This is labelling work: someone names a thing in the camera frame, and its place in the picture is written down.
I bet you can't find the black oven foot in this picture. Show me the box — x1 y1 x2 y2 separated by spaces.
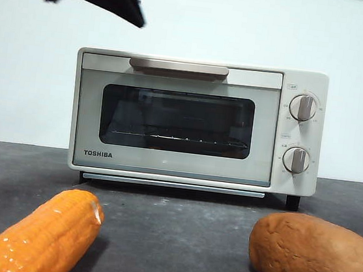
285 194 301 212

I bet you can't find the beige temperature knob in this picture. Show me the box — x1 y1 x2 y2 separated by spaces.
287 92 319 123

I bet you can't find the brown potato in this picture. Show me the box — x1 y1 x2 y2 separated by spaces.
245 208 363 272

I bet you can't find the beige oven door handle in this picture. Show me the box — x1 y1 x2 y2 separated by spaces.
128 56 230 83

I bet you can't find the beige timer knob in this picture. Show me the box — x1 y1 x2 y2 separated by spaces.
280 145 312 175

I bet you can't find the orange corn cob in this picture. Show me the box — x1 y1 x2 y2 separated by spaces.
0 180 108 272

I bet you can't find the white Toshiba toaster oven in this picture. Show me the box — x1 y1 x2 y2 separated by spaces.
63 44 330 213

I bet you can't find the wire oven rack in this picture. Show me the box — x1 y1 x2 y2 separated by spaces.
108 127 249 151

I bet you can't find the metal oven crumb tray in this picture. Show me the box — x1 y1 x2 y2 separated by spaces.
81 172 266 200

